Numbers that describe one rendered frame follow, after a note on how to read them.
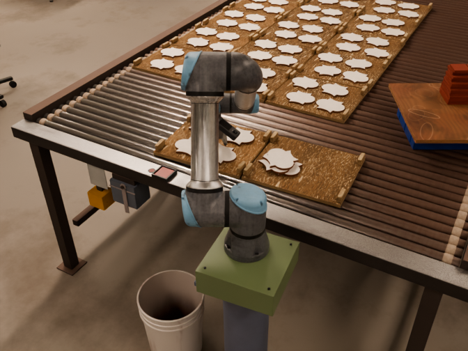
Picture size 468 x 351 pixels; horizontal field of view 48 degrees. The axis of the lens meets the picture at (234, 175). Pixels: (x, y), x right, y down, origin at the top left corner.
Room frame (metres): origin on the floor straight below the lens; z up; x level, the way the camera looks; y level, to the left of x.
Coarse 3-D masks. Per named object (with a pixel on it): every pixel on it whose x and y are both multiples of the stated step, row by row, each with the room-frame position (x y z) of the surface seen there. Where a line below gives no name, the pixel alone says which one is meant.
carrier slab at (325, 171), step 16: (272, 144) 1.93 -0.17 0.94; (288, 144) 1.93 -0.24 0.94; (304, 144) 1.93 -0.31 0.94; (256, 160) 1.81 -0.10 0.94; (304, 160) 1.81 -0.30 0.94; (320, 160) 1.80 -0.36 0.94; (336, 160) 1.80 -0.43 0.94; (352, 160) 1.80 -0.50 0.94; (256, 176) 1.70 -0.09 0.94; (272, 176) 1.70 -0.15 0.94; (304, 176) 1.69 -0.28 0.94; (320, 176) 1.69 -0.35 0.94; (336, 176) 1.69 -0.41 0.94; (352, 176) 1.69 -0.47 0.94; (288, 192) 1.61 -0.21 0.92; (304, 192) 1.59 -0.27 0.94; (320, 192) 1.59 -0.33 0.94; (336, 192) 1.59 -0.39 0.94
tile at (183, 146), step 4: (180, 140) 1.96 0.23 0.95; (184, 140) 1.96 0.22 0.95; (188, 140) 1.95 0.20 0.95; (176, 144) 1.92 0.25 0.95; (180, 144) 1.92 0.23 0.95; (184, 144) 1.92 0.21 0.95; (188, 144) 1.92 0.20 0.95; (176, 148) 1.90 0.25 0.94; (180, 148) 1.89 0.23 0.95; (184, 148) 1.89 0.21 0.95; (188, 148) 1.89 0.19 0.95; (176, 152) 1.87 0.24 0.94; (180, 152) 1.87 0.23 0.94; (184, 152) 1.86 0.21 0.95; (188, 152) 1.86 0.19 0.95
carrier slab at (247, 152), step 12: (180, 132) 2.04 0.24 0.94; (252, 132) 2.03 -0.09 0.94; (264, 132) 2.03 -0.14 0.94; (168, 144) 1.94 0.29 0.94; (228, 144) 1.93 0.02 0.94; (252, 144) 1.93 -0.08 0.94; (264, 144) 1.93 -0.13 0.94; (168, 156) 1.85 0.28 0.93; (180, 156) 1.85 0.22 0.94; (240, 156) 1.84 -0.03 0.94; (252, 156) 1.84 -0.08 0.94; (228, 168) 1.76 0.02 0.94
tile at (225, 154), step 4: (220, 144) 1.91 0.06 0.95; (220, 148) 1.88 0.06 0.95; (224, 148) 1.88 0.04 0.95; (228, 148) 1.88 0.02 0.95; (232, 148) 1.88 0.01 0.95; (220, 152) 1.85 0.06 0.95; (224, 152) 1.85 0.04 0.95; (228, 152) 1.85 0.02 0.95; (232, 152) 1.85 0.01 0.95; (220, 156) 1.82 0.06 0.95; (224, 156) 1.82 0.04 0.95; (228, 156) 1.82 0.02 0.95; (232, 156) 1.83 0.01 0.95; (220, 160) 1.79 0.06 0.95; (224, 160) 1.79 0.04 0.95; (228, 160) 1.80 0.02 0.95; (232, 160) 1.80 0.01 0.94; (220, 164) 1.77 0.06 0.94
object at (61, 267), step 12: (36, 156) 2.10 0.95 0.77; (48, 156) 2.12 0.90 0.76; (36, 168) 2.11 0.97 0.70; (48, 168) 2.11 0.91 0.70; (48, 180) 2.09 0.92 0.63; (48, 192) 2.09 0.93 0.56; (60, 192) 2.13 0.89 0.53; (48, 204) 2.11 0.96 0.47; (60, 204) 2.12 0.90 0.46; (60, 216) 2.10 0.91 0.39; (60, 228) 2.09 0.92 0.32; (60, 240) 2.10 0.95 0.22; (72, 240) 2.13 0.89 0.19; (72, 252) 2.11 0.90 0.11; (60, 264) 2.13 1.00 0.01; (72, 264) 2.10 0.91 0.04; (84, 264) 2.13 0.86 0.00
